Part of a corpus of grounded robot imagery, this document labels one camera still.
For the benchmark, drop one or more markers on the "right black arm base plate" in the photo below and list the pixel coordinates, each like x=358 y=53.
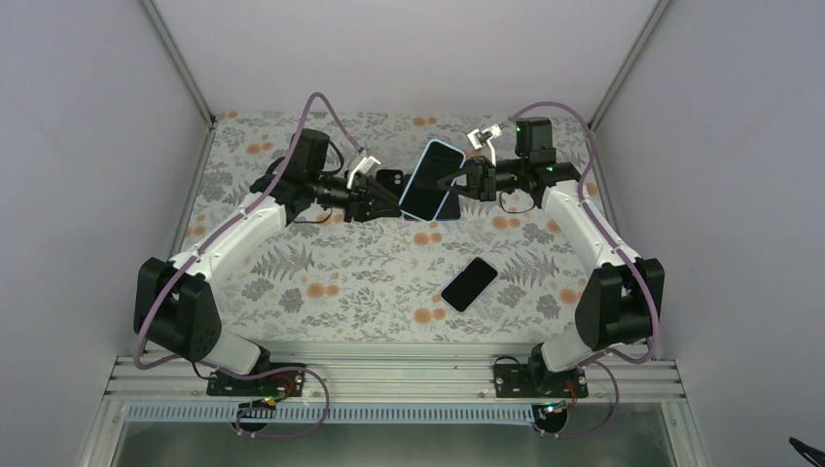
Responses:
x=513 y=379

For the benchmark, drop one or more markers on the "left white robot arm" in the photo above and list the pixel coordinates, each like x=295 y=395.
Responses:
x=175 y=306

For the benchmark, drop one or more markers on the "left aluminium frame post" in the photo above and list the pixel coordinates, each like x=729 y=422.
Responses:
x=181 y=67

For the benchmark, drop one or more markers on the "black smartphone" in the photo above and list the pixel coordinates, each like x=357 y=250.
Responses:
x=450 y=211

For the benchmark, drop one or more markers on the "aluminium frame post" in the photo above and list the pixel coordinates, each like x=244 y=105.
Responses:
x=634 y=53
x=181 y=67

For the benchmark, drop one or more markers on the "aluminium mounting rail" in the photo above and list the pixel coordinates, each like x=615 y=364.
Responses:
x=373 y=372

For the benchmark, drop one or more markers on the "smartphone in clear case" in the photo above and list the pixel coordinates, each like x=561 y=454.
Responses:
x=469 y=284

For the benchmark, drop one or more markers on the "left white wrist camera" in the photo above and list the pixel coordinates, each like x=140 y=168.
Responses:
x=363 y=164

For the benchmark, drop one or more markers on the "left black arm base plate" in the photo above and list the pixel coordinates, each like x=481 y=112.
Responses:
x=286 y=383

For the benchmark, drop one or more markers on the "right aluminium frame post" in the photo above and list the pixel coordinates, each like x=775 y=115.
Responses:
x=634 y=53

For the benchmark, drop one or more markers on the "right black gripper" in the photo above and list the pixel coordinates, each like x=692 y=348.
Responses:
x=480 y=179

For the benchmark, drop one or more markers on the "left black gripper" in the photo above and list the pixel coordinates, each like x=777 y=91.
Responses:
x=359 y=199

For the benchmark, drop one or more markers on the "floral patterned table mat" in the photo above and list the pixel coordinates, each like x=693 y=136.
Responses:
x=327 y=280

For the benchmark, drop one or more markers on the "slotted grey cable duct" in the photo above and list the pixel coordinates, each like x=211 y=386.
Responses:
x=341 y=413

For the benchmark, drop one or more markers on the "black phone case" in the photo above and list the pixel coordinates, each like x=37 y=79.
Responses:
x=392 y=180

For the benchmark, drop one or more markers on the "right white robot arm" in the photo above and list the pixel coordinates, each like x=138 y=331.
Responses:
x=619 y=310

